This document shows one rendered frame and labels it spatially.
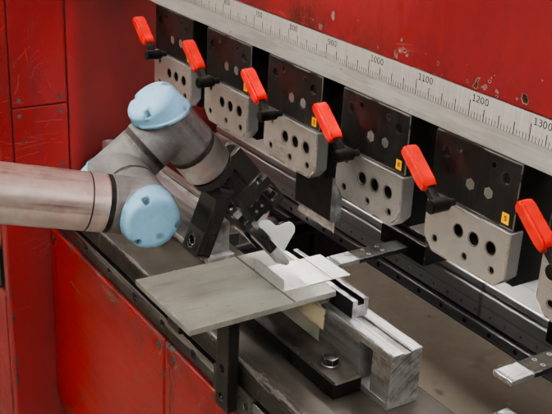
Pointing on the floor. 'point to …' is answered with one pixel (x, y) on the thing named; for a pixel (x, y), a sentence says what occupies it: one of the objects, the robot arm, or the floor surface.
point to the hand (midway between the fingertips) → (269, 255)
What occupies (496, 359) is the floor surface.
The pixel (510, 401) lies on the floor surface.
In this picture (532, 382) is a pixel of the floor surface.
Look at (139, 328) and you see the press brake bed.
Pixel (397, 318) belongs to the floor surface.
